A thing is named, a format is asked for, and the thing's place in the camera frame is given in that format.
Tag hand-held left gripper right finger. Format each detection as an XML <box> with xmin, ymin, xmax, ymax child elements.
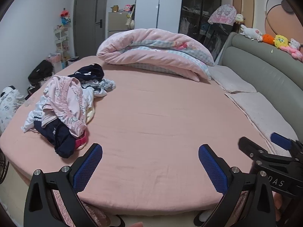
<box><xmin>194</xmin><ymin>144</ymin><xmax>278</xmax><ymax>227</ymax></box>

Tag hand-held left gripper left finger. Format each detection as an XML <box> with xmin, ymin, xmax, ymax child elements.
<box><xmin>24</xmin><ymin>143</ymin><xmax>112</xmax><ymax>227</ymax></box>

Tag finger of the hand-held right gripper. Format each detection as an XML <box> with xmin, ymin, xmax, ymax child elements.
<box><xmin>238</xmin><ymin>136</ymin><xmax>301</xmax><ymax>165</ymax></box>
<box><xmin>270</xmin><ymin>132</ymin><xmax>303</xmax><ymax>158</ymax></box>

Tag pink printed pants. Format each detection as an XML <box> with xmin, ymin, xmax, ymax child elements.
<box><xmin>43</xmin><ymin>75</ymin><xmax>88</xmax><ymax>138</ymax></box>

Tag bright pink garment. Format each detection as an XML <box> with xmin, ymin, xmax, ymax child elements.
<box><xmin>74</xmin><ymin>131</ymin><xmax>89</xmax><ymax>151</ymax></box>

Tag dark navy shorts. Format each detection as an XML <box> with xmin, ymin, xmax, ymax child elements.
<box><xmin>33</xmin><ymin>118</ymin><xmax>78</xmax><ymax>159</ymax></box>

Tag white sock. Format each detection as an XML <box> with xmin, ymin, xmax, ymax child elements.
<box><xmin>199</xmin><ymin>211</ymin><xmax>215</xmax><ymax>222</ymax></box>

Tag person's pink fuzzy clothing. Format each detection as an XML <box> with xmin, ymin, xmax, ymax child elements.
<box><xmin>51</xmin><ymin>189</ymin><xmax>112</xmax><ymax>227</ymax></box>

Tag cream garment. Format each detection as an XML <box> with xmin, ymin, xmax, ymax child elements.
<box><xmin>85</xmin><ymin>106</ymin><xmax>95</xmax><ymax>125</ymax></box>

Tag black slipper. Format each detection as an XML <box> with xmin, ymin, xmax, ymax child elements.
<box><xmin>111</xmin><ymin>214</ymin><xmax>126</xmax><ymax>227</ymax></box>
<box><xmin>194</xmin><ymin>208</ymin><xmax>219</xmax><ymax>227</ymax></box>

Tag pink sheet bed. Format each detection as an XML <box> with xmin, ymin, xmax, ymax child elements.
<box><xmin>0</xmin><ymin>55</ymin><xmax>299</xmax><ymax>216</ymax></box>

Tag black floor fan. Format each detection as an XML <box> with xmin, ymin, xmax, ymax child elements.
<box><xmin>0</xmin><ymin>151</ymin><xmax>10</xmax><ymax>185</ymax></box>

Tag grey white patterned cloth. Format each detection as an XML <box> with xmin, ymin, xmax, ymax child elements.
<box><xmin>93</xmin><ymin>78</ymin><xmax>116</xmax><ymax>97</ymax></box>

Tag grey green padded headboard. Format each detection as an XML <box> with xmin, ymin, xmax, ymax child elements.
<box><xmin>218</xmin><ymin>32</ymin><xmax>303</xmax><ymax>135</ymax></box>

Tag pink white cat plush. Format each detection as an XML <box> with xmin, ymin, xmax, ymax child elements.
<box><xmin>280</xmin><ymin>38</ymin><xmax>303</xmax><ymax>60</ymax></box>

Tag navy garment white stripes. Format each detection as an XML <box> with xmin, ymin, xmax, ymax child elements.
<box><xmin>68</xmin><ymin>63</ymin><xmax>105</xmax><ymax>82</ymax></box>

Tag black white printed plush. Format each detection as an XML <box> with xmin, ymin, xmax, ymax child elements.
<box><xmin>0</xmin><ymin>86</ymin><xmax>25</xmax><ymax>135</ymax></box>

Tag yellow sponge plush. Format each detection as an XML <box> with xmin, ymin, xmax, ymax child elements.
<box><xmin>274</xmin><ymin>35</ymin><xmax>289</xmax><ymax>49</ymax></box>

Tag orange carrot plush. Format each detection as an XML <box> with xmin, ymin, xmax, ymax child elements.
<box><xmin>262</xmin><ymin>33</ymin><xmax>276</xmax><ymax>45</ymax></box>

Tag black backpack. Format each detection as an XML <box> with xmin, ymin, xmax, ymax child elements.
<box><xmin>28</xmin><ymin>60</ymin><xmax>54</xmax><ymax>86</ymax></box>

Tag white rabbit plush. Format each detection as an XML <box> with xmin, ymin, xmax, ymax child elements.
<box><xmin>240</xmin><ymin>24</ymin><xmax>263</xmax><ymax>42</ymax></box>

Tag pink storage box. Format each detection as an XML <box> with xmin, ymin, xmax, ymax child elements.
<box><xmin>47</xmin><ymin>53</ymin><xmax>62</xmax><ymax>63</ymax></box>

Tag white shelf rack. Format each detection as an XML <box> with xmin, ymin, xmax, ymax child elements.
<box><xmin>54</xmin><ymin>25</ymin><xmax>70</xmax><ymax>69</ymax></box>

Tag grey door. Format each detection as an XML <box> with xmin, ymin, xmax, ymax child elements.
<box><xmin>73</xmin><ymin>0</ymin><xmax>109</xmax><ymax>63</ymax></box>

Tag folded pink duvet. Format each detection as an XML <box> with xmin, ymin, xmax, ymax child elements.
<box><xmin>97</xmin><ymin>28</ymin><xmax>216</xmax><ymax>83</ymax></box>

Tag grey drawer cabinet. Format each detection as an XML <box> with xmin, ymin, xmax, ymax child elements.
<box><xmin>108</xmin><ymin>11</ymin><xmax>134</xmax><ymax>40</ymax></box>

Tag cream ukulele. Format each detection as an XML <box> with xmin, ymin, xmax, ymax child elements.
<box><xmin>125</xmin><ymin>5</ymin><xmax>136</xmax><ymax>30</ymax></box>

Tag black glass wardrobe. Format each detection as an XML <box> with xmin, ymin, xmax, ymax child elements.
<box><xmin>178</xmin><ymin>0</ymin><xmax>235</xmax><ymax>62</ymax></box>

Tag red blue plush toy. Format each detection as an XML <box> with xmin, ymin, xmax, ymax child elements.
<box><xmin>59</xmin><ymin>8</ymin><xmax>72</xmax><ymax>26</ymax></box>

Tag white wardrobe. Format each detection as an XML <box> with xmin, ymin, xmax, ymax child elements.
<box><xmin>133</xmin><ymin>0</ymin><xmax>185</xmax><ymax>32</ymax></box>

